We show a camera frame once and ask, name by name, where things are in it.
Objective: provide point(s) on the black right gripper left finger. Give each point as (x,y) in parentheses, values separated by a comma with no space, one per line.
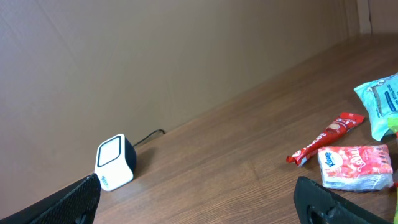
(76,203)

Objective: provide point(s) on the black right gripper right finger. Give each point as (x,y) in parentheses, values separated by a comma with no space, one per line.
(317,205)

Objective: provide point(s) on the red white small packet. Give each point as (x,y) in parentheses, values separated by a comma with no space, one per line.
(356,168)

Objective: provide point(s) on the red Nescafe stick sachet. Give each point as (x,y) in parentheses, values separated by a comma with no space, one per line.
(333,132)

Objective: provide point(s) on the teal tissue packet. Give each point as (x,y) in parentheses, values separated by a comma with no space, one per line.
(379,97)

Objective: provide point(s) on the green Haribo gummy bag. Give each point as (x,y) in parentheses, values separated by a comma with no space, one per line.
(392,125)

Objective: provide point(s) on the white barcode scanner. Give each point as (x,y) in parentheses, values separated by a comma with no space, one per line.
(116,161)

